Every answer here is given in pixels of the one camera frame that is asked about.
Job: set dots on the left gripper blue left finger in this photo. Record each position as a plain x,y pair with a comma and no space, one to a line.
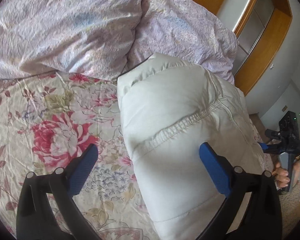
78,170

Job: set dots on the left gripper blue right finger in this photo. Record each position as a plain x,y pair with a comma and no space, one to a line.
219,169

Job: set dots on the beige puffer down jacket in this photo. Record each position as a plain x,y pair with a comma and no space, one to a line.
168,108

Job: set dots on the person's right hand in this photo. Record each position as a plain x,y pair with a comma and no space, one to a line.
281,176

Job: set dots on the floral bed sheet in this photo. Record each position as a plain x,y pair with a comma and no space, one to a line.
48,120

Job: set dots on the lilac crinkled duvet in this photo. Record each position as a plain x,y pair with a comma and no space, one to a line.
89,37

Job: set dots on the lilac crinkled pillow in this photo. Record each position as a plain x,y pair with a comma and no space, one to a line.
184,29

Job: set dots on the wooden headboard frame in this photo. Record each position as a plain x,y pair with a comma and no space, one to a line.
260,26

